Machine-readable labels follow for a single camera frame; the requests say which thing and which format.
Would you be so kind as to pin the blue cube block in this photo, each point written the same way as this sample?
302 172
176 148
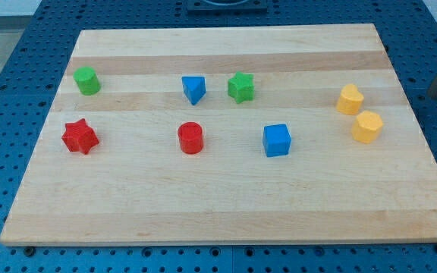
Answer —
276 140

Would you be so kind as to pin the yellow hexagon block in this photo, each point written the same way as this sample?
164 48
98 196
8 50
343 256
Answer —
367 127

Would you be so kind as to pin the green cylinder block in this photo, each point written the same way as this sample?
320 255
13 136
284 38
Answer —
87 80

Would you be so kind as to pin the blue triangle block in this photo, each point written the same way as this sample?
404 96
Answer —
194 88

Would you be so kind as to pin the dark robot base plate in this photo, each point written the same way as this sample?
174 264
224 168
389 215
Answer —
226 5

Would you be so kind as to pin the red star block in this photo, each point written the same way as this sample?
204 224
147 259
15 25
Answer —
79 137

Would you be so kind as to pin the wooden board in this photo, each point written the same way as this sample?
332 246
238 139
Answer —
137 188

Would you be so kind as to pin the red cylinder block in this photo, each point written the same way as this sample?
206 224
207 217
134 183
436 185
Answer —
190 135

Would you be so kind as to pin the yellow heart block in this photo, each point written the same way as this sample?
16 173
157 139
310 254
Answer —
350 100

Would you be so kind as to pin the green star block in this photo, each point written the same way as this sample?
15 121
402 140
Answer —
241 87

